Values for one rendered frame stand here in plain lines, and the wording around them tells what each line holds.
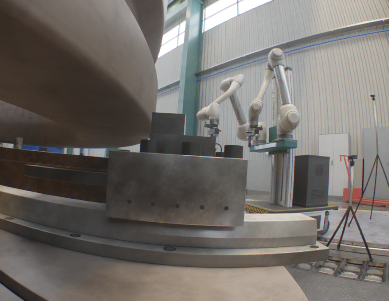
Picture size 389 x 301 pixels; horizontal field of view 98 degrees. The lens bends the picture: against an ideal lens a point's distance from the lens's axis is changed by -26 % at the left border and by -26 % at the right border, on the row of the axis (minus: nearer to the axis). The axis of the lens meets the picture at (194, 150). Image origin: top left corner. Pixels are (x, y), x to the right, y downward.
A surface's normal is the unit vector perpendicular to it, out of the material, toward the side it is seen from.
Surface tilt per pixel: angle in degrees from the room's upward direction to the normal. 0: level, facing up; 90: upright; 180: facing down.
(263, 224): 72
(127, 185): 90
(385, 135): 90
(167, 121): 90
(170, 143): 90
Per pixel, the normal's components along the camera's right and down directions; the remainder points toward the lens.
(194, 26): 0.67, -0.03
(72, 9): 0.98, 0.04
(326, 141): -0.74, -0.11
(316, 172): 0.26, -0.07
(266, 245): 0.02, -0.09
